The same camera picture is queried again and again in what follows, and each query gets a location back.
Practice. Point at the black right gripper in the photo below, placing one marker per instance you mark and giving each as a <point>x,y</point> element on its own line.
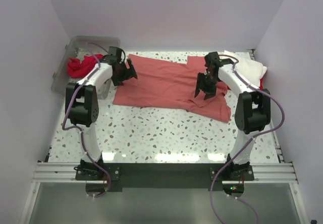
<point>210,92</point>

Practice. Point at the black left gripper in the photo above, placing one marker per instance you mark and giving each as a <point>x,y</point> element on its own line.
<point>129,73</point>

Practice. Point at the salmon pink t shirt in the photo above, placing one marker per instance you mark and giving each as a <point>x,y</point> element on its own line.
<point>171,85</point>

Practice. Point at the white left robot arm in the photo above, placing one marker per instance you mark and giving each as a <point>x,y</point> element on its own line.
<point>82,109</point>

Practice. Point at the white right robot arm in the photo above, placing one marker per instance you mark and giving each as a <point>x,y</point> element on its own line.
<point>252,115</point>

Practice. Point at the folded white t shirt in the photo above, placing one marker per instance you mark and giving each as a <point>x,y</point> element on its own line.
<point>252,70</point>

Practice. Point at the crumpled red t shirt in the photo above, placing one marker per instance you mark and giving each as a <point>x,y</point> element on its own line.
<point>79,69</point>

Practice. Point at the clear plastic bin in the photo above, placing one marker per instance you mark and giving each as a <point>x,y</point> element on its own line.
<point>78,47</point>

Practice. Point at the folded red t shirt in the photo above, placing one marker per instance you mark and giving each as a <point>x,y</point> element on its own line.
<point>261,84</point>

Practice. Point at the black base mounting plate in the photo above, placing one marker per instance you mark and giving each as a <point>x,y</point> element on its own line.
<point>159,176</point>

